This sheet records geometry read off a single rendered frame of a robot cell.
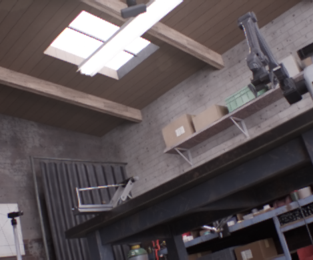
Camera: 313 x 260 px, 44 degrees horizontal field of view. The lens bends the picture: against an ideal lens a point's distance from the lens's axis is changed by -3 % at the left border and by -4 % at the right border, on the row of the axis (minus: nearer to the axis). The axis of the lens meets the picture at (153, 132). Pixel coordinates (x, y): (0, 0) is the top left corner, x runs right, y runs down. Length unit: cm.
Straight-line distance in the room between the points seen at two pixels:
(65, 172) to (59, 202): 39
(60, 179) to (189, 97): 182
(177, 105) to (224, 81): 72
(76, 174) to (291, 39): 287
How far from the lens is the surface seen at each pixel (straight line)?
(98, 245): 203
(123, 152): 555
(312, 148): 135
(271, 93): 398
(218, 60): 457
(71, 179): 482
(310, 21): 428
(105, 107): 495
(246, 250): 350
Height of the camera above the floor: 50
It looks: 21 degrees up
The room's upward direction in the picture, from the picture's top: 15 degrees counter-clockwise
